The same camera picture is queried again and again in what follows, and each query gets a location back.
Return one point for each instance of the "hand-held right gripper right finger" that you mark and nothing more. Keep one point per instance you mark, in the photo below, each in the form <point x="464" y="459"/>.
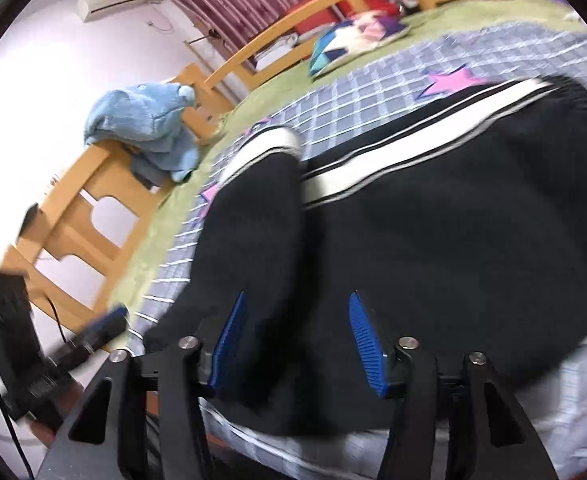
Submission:
<point x="368" y="345"/>

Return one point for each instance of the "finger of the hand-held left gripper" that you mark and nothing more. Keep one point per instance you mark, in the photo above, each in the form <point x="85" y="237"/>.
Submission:
<point x="96" y="330"/>

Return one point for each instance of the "geometric patterned pillow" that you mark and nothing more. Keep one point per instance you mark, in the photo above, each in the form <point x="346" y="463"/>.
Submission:
<point x="358" y="37"/>

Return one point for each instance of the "black pants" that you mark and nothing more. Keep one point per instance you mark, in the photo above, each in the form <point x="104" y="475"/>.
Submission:
<point x="423" y="260"/>

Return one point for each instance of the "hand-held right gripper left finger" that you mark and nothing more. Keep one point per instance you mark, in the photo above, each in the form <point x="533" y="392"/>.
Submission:
<point x="226" y="345"/>

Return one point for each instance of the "blue plush elephant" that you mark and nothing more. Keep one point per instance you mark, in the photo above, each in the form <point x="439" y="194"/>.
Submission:
<point x="138" y="125"/>

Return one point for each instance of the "blue checkered quilt with stars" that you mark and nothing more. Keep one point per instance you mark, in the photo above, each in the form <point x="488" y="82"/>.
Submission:
<point x="373" y="75"/>

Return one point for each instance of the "white air conditioner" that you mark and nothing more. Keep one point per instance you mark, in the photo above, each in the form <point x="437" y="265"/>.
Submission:
<point x="116" y="2"/>

